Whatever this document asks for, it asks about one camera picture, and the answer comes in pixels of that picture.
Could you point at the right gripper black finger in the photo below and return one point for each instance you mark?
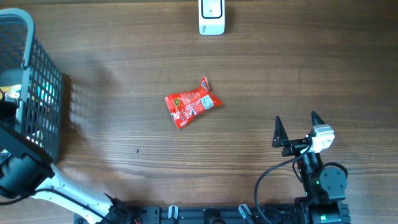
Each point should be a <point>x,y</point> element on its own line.
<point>280,138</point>
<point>316,119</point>

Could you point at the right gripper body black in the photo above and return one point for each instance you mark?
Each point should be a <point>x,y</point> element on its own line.
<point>294,147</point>

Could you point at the red snack packet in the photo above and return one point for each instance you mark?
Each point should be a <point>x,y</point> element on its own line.
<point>185,106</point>

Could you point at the yellow white snack bag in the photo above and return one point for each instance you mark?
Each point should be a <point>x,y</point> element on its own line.
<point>11,93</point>

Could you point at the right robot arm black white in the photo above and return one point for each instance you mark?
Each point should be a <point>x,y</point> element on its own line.
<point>324,184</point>

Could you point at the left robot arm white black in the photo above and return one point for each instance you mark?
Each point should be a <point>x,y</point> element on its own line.
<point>28,171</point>

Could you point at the white barcode scanner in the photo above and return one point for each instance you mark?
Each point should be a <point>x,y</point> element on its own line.
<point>211,17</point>

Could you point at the grey plastic shopping basket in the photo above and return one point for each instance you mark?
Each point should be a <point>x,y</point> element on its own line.
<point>28,69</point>

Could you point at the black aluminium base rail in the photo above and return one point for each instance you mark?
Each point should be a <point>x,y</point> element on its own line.
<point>276,213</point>

